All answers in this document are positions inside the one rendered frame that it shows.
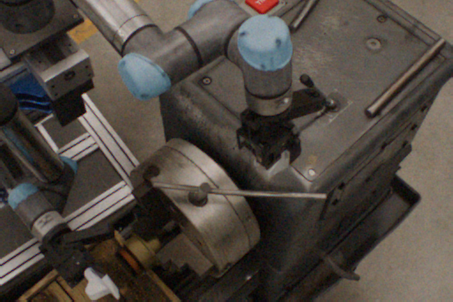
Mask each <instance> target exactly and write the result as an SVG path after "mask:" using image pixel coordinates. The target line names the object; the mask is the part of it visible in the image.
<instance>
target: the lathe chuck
mask: <svg viewBox="0 0 453 302"><path fill-rule="evenodd" d="M149 167H150V168H152V167H154V168H156V169H157V170H158V171H159V173H160V174H159V175H158V176H157V178H155V176H153V178H152V179H151V180H150V181H151V183H153V182H166V183H174V184H181V185H189V186H198V187H200V185H201V184H202V183H203V182H208V183H209V184H210V185H211V188H214V189H217V187H216V186H215V184H214V183H213V182H212V181H211V180H210V179H209V178H208V176H207V175H206V174H205V173H204V172H203V171H202V170H201V169H200V168H199V167H198V166H196V165H195V164H194V163H192V162H191V161H190V160H189V159H187V158H186V157H185V156H183V155H182V154H180V153H179V152H177V151H176V150H173V149H171V148H168V147H160V148H159V149H158V150H156V151H155V152H154V153H152V154H151V155H150V156H149V157H147V158H146V159H145V160H144V161H143V162H142V163H140V164H139V165H138V166H136V167H135V168H134V169H133V170H131V172H130V181H131V183H132V186H133V188H134V189H135V188H137V187H138V186H139V185H140V184H142V183H143V182H144V181H145V180H144V178H143V174H145V173H146V170H147V169H148V168H149ZM155 190H156V192H157V194H158V195H159V197H160V199H161V200H162V202H163V204H164V206H165V208H166V210H167V211H168V212H169V214H170V216H171V217H172V218H173V219H174V220H175V221H176V222H177V223H178V225H179V226H180V229H176V230H174V232H173V233H172V234H171V235H170V236H169V237H167V238H168V239H169V240H170V241H172V240H173V239H174V238H175V237H176V236H177V235H179V233H180V232H182V233H183V232H184V234H185V236H186V237H187V238H188V239H189V240H190V241H191V242H192V243H193V244H194V245H195V246H196V247H197V248H198V249H199V250H201V251H202V252H203V253H204V254H205V255H206V256H207V257H208V258H209V259H210V260H211V262H212V263H213V264H214V265H215V266H216V267H217V268H218V269H219V270H222V269H223V268H224V267H225V264H227V263H228V266H227V267H226V268H225V269H224V270H223V271H221V272H220V273H219V272H218V271H217V270H216V269H215V268H214V270H213V271H212V272H211V273H209V275H211V276H214V277H221V276H222V275H223V274H224V273H225V272H226V271H227V270H228V269H229V268H230V267H231V266H232V265H233V264H234V263H236V262H237V261H238V260H239V259H240V258H241V257H242V256H243V255H245V254H246V253H247V252H248V251H249V249H250V241H249V238H248V235H247V232H246V230H245V228H244V226H243V225H242V222H241V220H240V219H239V217H238V215H237V214H236V212H235V210H234V208H233V207H232V206H231V205H230V204H229V202H228V201H227V199H226V198H225V197H224V196H222V195H214V194H208V195H207V196H206V201H205V202H204V204H203V205H193V204H192V203H191V201H190V199H189V195H190V193H191V192H190V191H182V190H168V189H160V188H155Z"/></svg>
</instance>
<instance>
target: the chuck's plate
mask: <svg viewBox="0 0 453 302"><path fill-rule="evenodd" d="M162 147H168V148H171V149H173V150H176V151H177V152H179V153H180V154H182V155H183V156H185V157H186V158H187V159H189V160H190V161H191V162H192V163H194V164H195V165H196V166H198V167H199V168H200V169H201V170H202V171H203V172H204V173H205V174H206V175H207V176H208V178H209V179H210V180H211V181H212V182H213V183H214V184H215V186H216V187H217V188H218V189H222V190H238V189H237V187H236V186H235V185H234V183H233V182H232V181H231V180H230V178H229V176H228V175H227V174H226V173H225V172H224V170H223V169H222V168H221V167H220V166H219V165H218V164H217V163H216V162H215V161H214V160H213V159H211V158H210V157H209V156H208V155H207V154H206V153H205V152H203V151H202V150H200V149H199V148H197V147H195V146H194V145H193V144H192V143H189V142H187V141H185V140H182V139H180V138H172V139H171V140H169V141H168V142H167V143H165V144H164V145H163V146H162ZM224 197H225V198H226V200H227V201H228V202H229V204H230V205H231V206H232V207H233V208H234V210H235V212H236V214H237V215H238V217H239V219H240V220H241V222H242V225H243V226H244V228H245V230H246V232H247V235H248V238H249V241H250V249H251V248H252V247H253V246H254V245H256V244H257V243H258V242H259V240H260V229H259V226H258V223H257V219H256V217H255V215H254V213H253V212H252V210H251V208H250V206H249V204H248V202H247V201H246V199H245V198H244V197H235V196H224Z"/></svg>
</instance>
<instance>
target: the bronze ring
mask: <svg viewBox="0 0 453 302"><path fill-rule="evenodd" d="M123 246H124V247H123V248H119V249H118V250H117V251H116V252H115V256H116V257H117V259H118V260H119V262H120V263H121V265H122V266H123V267H124V268H125V270H126V271H127V272H128V273H129V274H130V275H131V276H132V277H133V278H135V279H136V278H137V277H138V276H140V275H141V274H142V272H143V271H145V272H148V271H149V270H150V269H151V268H153V267H154V266H155V265H159V264H160V261H159V259H158V257H157V255H156V253H157V252H159V251H160V250H161V249H162V248H163V247H164V246H163V245H162V244H161V242H160V241H159V240H158V238H157V237H156V236H155V235H154V236H152V237H151V238H150V239H149V240H148V241H147V242H145V241H144V240H143V239H142V238H141V237H140V236H139V235H138V234H137V233H135V232H133V233H132V236H131V237H130V238H129V239H127V240H126V241H125V242H124V243H123Z"/></svg>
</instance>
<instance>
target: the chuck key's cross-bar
mask: <svg viewBox="0 0 453 302"><path fill-rule="evenodd" d="M152 187H153V188H160V189H168V190H182V191H190V192H199V187H198V186H189V185H181V184H174V183H166V182H153V183H152ZM208 194H214V195H222V196H235V197H270V198H289V199H308V200H326V194H307V193H288V192H269V191H250V190H222V189H214V188H211V191H210V192H209V193H208Z"/></svg>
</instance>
